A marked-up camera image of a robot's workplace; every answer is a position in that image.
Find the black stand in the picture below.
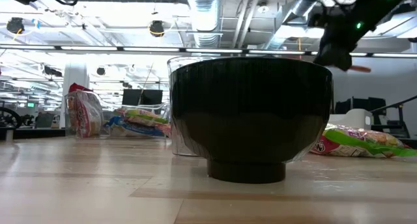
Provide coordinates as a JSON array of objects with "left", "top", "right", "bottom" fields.
[{"left": 371, "top": 103, "right": 410, "bottom": 141}]

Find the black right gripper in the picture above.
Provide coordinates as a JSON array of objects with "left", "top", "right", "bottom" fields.
[{"left": 313, "top": 18, "right": 363, "bottom": 72}]

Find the green pink ramen packet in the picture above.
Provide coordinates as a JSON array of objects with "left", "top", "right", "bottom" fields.
[{"left": 115, "top": 107, "right": 171, "bottom": 137}]

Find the black round wheel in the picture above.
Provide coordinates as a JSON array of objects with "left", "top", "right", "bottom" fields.
[{"left": 0, "top": 106, "right": 23, "bottom": 130}]

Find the red black bowl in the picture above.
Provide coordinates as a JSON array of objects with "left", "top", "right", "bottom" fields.
[{"left": 169, "top": 56, "right": 334, "bottom": 184}]

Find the black monitor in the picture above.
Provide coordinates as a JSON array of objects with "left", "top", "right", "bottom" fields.
[
  {"left": 367, "top": 96, "right": 387, "bottom": 113},
  {"left": 142, "top": 89, "right": 164, "bottom": 106},
  {"left": 122, "top": 89, "right": 143, "bottom": 107}
]

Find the white pillar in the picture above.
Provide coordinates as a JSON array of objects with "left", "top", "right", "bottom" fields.
[{"left": 61, "top": 61, "right": 91, "bottom": 127}]

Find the white plastic bin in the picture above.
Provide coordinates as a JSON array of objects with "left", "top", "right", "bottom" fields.
[{"left": 328, "top": 108, "right": 374, "bottom": 130}]

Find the clear plastic bin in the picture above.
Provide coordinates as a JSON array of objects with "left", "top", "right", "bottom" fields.
[
  {"left": 166, "top": 55, "right": 216, "bottom": 157},
  {"left": 63, "top": 90, "right": 170, "bottom": 139}
]

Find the black round ceiling lamp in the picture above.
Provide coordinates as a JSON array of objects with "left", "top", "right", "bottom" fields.
[
  {"left": 6, "top": 16, "right": 25, "bottom": 35},
  {"left": 149, "top": 20, "right": 165, "bottom": 38}
]

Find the red yellow noodle packet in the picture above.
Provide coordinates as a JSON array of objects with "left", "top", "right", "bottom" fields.
[{"left": 309, "top": 122, "right": 417, "bottom": 160}]

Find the silver ventilation duct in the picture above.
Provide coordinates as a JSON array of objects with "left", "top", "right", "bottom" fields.
[
  {"left": 263, "top": 0, "right": 326, "bottom": 51},
  {"left": 185, "top": 0, "right": 223, "bottom": 49}
]

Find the long ceiling light strip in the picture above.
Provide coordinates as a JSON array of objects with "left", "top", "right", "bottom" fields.
[{"left": 0, "top": 44, "right": 417, "bottom": 58}]

